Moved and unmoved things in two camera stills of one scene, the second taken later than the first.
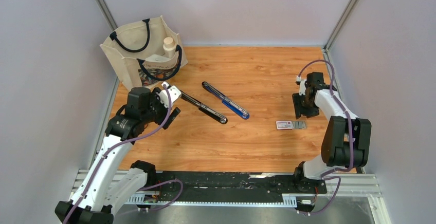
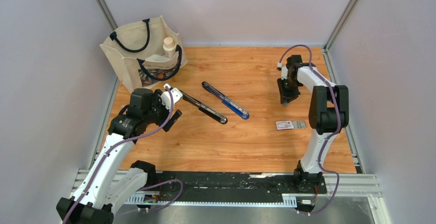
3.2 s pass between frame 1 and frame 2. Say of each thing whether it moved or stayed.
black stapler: stayed
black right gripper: moved
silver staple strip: stayed
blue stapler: stayed
